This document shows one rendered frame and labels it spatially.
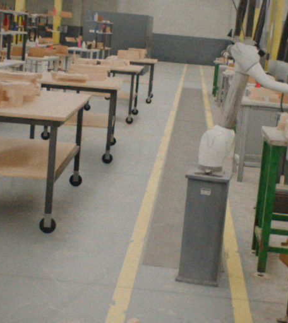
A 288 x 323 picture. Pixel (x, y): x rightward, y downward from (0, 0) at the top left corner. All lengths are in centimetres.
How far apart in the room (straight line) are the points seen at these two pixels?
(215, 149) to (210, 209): 38
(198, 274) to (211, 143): 84
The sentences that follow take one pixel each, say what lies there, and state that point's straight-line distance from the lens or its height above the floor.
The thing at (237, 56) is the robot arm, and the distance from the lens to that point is 492.
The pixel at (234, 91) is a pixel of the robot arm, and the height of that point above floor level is 123.
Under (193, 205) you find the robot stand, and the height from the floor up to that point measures 50.
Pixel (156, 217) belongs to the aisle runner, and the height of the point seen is 0.
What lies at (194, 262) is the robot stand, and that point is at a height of 14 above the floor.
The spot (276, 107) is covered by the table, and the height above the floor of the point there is 86.
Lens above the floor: 158
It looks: 10 degrees down
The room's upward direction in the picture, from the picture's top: 5 degrees clockwise
